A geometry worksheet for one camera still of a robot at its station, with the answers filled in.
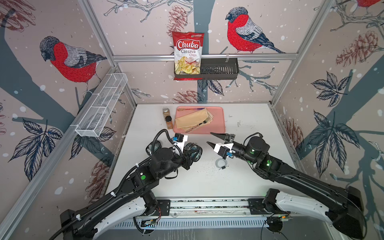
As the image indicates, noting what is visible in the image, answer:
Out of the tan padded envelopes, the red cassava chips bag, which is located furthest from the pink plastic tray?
the red cassava chips bag

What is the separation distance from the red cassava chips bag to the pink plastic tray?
0.32m

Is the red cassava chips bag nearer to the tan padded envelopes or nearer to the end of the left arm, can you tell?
the tan padded envelopes

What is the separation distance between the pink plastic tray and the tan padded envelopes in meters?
0.01

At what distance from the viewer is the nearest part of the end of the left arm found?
1.93 feet

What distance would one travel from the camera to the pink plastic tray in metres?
1.06

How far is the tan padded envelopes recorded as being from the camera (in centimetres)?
109

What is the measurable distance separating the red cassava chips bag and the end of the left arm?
427 millimetres

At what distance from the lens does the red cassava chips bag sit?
83cm
